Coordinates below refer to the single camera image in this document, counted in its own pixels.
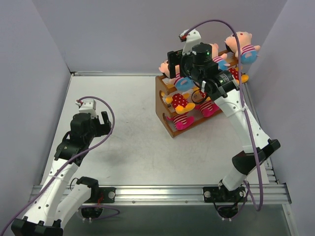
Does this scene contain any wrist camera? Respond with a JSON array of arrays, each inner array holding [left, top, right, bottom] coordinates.
[[179, 29, 201, 56], [75, 99, 97, 119]]

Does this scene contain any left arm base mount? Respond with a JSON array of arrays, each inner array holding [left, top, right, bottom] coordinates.
[[98, 187, 116, 204]]

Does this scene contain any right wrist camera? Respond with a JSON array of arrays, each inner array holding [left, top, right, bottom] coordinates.
[[179, 29, 201, 56]]

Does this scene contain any white pink plush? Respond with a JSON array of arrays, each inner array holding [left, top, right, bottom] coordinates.
[[198, 101, 220, 118], [166, 114, 194, 130]]

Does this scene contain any aluminium table edge rail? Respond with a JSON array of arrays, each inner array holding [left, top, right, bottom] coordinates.
[[31, 183, 292, 206]]

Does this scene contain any black hair boy plush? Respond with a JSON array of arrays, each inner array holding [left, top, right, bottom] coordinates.
[[210, 43, 230, 70]]

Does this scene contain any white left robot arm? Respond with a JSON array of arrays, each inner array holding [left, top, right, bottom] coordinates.
[[11, 111, 113, 236]]

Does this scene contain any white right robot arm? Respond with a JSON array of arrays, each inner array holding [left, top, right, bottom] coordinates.
[[167, 43, 281, 191]]

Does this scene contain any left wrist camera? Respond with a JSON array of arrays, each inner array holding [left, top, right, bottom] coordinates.
[[75, 99, 97, 119]]

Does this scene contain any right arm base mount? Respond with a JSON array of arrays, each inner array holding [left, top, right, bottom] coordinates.
[[202, 181, 246, 203]]

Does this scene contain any wooden toy shelf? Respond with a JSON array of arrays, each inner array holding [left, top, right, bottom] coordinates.
[[155, 60, 221, 138]]

